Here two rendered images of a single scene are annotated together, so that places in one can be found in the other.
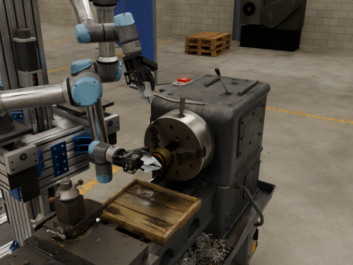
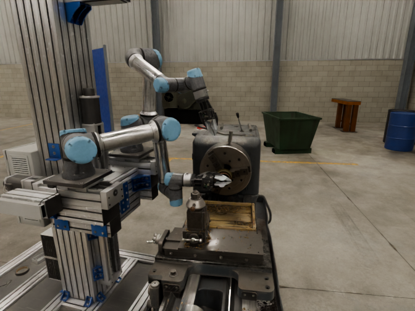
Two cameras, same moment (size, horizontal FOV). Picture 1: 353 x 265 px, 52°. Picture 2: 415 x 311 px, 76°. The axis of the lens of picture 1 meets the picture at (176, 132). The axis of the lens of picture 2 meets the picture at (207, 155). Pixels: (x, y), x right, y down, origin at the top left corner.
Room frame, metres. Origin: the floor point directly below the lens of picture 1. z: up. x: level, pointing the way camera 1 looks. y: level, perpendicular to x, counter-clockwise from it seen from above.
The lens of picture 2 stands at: (0.11, 0.70, 1.60)
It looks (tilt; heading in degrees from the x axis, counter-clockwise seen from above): 16 degrees down; 337
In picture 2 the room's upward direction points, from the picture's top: straight up
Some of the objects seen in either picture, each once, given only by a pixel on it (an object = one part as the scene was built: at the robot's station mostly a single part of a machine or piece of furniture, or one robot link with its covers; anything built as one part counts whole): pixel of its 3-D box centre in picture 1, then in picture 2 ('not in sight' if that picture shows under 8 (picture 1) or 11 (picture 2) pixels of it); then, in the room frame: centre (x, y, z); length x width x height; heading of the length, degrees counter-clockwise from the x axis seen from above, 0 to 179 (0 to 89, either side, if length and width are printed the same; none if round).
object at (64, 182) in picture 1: (65, 182); (195, 194); (1.03, 0.37, 1.17); 0.04 x 0.04 x 0.03
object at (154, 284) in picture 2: not in sight; (155, 293); (0.94, 0.57, 0.84); 0.04 x 0.04 x 0.10; 59
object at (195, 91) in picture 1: (211, 122); (226, 154); (1.86, -0.20, 1.06); 0.59 x 0.48 x 0.39; 149
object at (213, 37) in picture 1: (208, 43); not in sight; (9.66, -0.84, 0.22); 1.25 x 0.86 x 0.44; 153
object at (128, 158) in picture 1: (128, 160); (202, 181); (1.37, 0.20, 1.08); 0.12 x 0.09 x 0.08; 59
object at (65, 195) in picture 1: (66, 190); (195, 201); (1.03, 0.37, 1.13); 0.08 x 0.08 x 0.03
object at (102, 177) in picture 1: (103, 168); (174, 195); (1.47, 0.34, 0.98); 0.11 x 0.08 x 0.11; 11
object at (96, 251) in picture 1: (85, 242); (210, 243); (1.00, 0.32, 0.95); 0.43 x 0.17 x 0.05; 59
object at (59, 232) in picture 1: (76, 220); (197, 228); (1.06, 0.35, 0.99); 0.20 x 0.10 x 0.05; 149
